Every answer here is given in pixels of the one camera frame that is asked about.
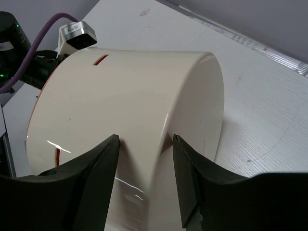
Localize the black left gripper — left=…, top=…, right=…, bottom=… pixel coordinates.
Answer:
left=0, top=49, right=60, bottom=91

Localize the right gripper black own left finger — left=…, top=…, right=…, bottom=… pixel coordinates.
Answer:
left=0, top=135, right=120, bottom=231

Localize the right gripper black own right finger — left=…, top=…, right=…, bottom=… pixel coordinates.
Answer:
left=173, top=135, right=308, bottom=231

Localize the cream round drawer organizer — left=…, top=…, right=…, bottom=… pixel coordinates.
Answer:
left=26, top=48, right=224, bottom=231

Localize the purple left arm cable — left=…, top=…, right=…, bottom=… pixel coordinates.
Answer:
left=0, top=13, right=77, bottom=94

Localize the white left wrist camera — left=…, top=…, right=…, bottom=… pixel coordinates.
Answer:
left=57, top=21, right=97, bottom=55

